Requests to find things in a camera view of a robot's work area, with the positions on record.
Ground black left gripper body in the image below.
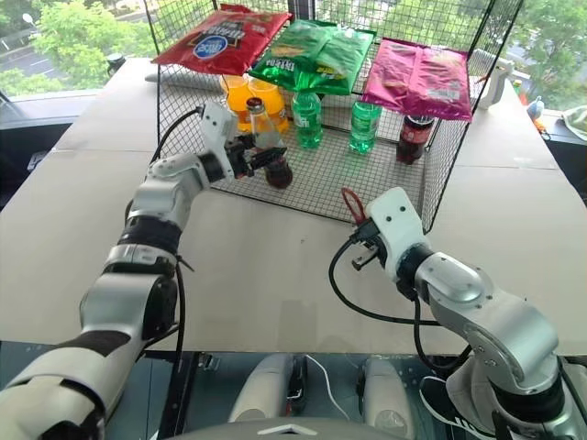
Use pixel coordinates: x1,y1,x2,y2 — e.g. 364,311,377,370
225,136,258,181

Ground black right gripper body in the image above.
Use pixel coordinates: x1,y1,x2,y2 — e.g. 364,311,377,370
348,218,385,270

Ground glass cola bottle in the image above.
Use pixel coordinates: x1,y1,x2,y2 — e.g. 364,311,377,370
245,96,294,190

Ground orange soda plastic bottle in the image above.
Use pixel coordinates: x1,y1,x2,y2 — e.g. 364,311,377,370
247,77,291,135
219,74,251,127

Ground green soda plastic bottle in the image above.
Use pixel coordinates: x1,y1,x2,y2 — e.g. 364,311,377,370
292,90,325,149
349,100,383,155

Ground dark cola plastic bottle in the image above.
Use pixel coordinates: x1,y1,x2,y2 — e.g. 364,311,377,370
395,114,437,166

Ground red chips bag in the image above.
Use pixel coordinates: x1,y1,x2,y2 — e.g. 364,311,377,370
152,3,294,77

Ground green chips bag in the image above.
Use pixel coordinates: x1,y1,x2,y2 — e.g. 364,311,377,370
248,18,379,96

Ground white rounded robot leg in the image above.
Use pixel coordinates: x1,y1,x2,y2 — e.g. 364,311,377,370
360,357,416,439
227,353,295,425

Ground pink chips bag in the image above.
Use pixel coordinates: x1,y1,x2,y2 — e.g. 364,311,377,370
361,38,474,123

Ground black shoe white stripes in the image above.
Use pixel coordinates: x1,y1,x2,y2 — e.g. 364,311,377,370
418,375,479,440

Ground colourful small toy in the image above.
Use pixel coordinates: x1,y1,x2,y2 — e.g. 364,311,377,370
525,96,551,138

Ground pale green cloth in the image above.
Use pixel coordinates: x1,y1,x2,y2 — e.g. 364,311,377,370
558,105,587,138

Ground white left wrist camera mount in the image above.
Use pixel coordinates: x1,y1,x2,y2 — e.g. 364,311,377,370
199,101,240,181

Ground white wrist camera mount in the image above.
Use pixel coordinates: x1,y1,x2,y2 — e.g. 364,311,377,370
365,186,435,281
199,101,240,181

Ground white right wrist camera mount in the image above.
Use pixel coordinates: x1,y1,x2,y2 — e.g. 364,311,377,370
365,186,435,281

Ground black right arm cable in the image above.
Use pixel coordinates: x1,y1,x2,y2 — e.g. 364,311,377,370
327,236,473,368

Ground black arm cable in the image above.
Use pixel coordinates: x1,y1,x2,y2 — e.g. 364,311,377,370
327,236,473,368
149,105,205,381

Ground black wire mesh rack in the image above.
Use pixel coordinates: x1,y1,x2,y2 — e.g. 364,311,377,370
141,0,524,236

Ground thin white cable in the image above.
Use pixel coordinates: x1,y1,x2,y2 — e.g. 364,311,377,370
304,355,350,421

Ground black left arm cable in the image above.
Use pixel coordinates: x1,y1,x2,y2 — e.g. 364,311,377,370
149,105,205,381

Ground white plastic handle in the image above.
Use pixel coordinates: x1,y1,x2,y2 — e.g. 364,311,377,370
471,48,515,112

